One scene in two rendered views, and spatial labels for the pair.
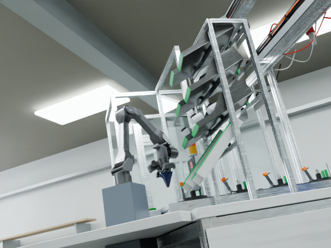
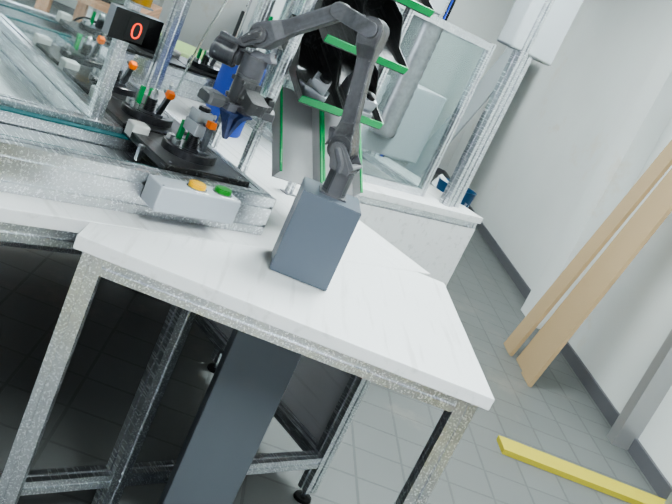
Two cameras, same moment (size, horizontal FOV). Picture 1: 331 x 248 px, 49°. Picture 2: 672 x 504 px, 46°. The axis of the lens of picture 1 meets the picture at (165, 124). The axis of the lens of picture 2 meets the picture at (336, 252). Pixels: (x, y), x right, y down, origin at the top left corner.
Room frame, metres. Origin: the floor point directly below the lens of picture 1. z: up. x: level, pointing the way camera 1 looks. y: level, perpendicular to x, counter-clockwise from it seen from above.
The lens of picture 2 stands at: (2.35, 1.83, 1.45)
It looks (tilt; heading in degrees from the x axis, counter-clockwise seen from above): 16 degrees down; 242
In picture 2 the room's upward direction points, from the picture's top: 25 degrees clockwise
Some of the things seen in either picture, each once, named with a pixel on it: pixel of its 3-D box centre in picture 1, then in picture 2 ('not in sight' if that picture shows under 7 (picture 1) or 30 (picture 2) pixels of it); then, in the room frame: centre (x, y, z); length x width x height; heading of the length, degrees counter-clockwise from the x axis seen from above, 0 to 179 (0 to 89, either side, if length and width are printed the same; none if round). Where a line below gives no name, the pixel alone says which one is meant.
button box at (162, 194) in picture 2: (150, 219); (192, 199); (1.83, 0.16, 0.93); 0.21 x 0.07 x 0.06; 17
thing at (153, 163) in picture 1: (154, 165); (256, 101); (1.76, 0.09, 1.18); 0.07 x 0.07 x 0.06; 19
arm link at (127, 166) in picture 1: (121, 167); (346, 158); (1.56, 0.23, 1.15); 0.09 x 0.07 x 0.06; 51
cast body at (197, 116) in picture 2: (193, 184); (198, 118); (1.82, -0.08, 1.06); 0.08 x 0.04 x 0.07; 107
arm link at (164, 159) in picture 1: (164, 165); (242, 93); (1.78, 0.05, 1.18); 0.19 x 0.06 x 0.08; 17
